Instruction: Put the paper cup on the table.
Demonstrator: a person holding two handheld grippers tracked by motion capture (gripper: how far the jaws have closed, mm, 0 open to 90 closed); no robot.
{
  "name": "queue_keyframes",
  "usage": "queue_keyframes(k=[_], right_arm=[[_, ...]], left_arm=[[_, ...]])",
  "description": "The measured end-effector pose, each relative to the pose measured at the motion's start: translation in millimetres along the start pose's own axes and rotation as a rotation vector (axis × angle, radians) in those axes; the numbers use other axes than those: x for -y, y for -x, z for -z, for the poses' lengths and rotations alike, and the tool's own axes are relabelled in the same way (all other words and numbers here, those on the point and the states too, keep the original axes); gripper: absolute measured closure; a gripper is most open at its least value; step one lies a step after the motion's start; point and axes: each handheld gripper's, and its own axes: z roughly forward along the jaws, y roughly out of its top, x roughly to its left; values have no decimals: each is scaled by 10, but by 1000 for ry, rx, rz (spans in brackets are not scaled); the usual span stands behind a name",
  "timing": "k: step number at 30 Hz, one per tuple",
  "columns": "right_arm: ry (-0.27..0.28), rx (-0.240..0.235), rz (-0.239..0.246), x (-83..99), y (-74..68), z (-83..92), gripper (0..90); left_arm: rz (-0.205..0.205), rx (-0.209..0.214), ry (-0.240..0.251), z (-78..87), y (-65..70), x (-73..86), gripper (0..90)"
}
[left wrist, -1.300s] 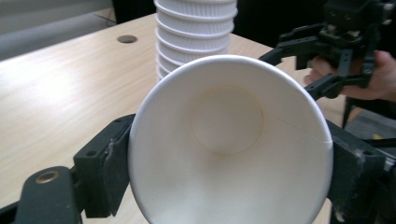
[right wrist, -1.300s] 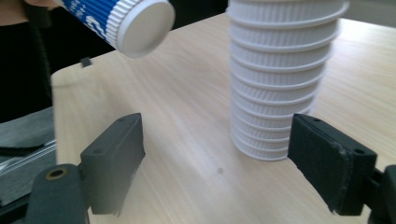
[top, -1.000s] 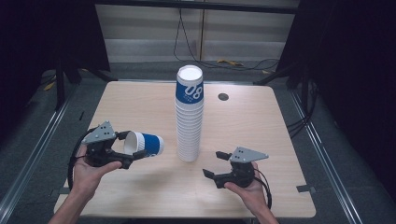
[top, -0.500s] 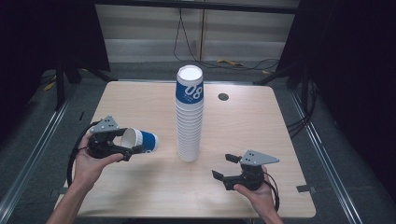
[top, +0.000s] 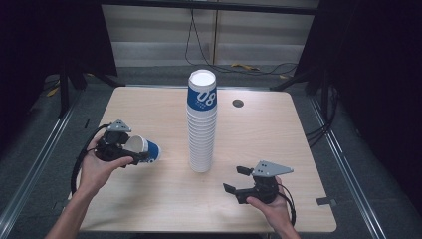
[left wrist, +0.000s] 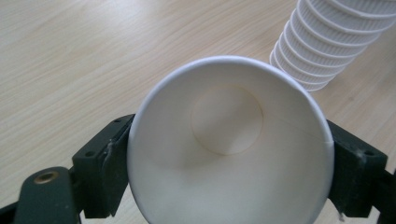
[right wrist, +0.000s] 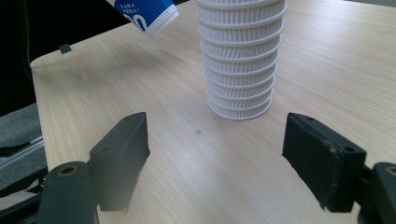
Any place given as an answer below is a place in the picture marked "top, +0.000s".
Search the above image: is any blue white paper cup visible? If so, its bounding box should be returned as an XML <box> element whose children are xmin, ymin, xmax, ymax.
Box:
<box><xmin>123</xmin><ymin>134</ymin><xmax>162</xmax><ymax>164</ymax></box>

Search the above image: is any metal floor rail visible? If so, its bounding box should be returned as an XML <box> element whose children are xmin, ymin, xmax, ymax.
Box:
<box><xmin>307</xmin><ymin>94</ymin><xmax>389</xmax><ymax>239</ymax></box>
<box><xmin>0</xmin><ymin>99</ymin><xmax>84</xmax><ymax>232</ymax></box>

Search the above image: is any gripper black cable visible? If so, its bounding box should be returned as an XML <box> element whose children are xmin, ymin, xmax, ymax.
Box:
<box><xmin>70</xmin><ymin>123</ymin><xmax>111</xmax><ymax>197</ymax></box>
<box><xmin>277</xmin><ymin>183</ymin><xmax>298</xmax><ymax>227</ymax></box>

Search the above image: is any black hanging cable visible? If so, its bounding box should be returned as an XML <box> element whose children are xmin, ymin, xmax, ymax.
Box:
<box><xmin>184</xmin><ymin>8</ymin><xmax>300</xmax><ymax>77</ymax></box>

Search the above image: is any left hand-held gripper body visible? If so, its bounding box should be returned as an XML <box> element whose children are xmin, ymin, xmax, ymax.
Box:
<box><xmin>94</xmin><ymin>119</ymin><xmax>137</xmax><ymax>163</ymax></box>

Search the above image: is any black metal stand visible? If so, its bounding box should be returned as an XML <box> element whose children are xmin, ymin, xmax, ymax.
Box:
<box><xmin>57</xmin><ymin>64</ymin><xmax>89</xmax><ymax>120</ymax></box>

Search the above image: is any grey tape piece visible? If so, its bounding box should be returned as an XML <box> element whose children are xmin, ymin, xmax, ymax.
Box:
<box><xmin>315</xmin><ymin>196</ymin><xmax>337</xmax><ymax>207</ymax></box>

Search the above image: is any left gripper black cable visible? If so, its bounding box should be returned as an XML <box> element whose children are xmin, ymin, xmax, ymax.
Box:
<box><xmin>70</xmin><ymin>123</ymin><xmax>111</xmax><ymax>197</ymax></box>

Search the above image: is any black curtain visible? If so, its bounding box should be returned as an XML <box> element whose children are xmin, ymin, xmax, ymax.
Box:
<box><xmin>0</xmin><ymin>0</ymin><xmax>118</xmax><ymax>147</ymax></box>
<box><xmin>293</xmin><ymin>0</ymin><xmax>422</xmax><ymax>207</ymax></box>

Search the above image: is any person's right hand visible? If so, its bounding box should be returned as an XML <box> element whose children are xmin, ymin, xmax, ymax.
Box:
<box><xmin>246</xmin><ymin>175</ymin><xmax>294</xmax><ymax>231</ymax></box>

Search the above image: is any stack of paper cups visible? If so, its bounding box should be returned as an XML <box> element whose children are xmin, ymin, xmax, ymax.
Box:
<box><xmin>186</xmin><ymin>69</ymin><xmax>219</xmax><ymax>173</ymax></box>

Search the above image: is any black cable bundle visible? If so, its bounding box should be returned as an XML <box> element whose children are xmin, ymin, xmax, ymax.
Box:
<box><xmin>305</xmin><ymin>83</ymin><xmax>340</xmax><ymax>147</ymax></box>

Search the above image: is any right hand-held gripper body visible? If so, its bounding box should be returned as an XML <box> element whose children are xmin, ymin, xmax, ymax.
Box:
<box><xmin>234</xmin><ymin>160</ymin><xmax>295</xmax><ymax>205</ymax></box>

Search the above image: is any person's left hand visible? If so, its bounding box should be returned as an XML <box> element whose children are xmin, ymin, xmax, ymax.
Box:
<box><xmin>79</xmin><ymin>137</ymin><xmax>134</xmax><ymax>197</ymax></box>

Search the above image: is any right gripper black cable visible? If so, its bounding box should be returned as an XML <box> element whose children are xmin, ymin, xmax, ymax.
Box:
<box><xmin>277</xmin><ymin>183</ymin><xmax>298</xmax><ymax>227</ymax></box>

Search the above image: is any black crossbar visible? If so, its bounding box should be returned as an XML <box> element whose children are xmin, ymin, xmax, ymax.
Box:
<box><xmin>99</xmin><ymin>0</ymin><xmax>321</xmax><ymax>16</ymax></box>

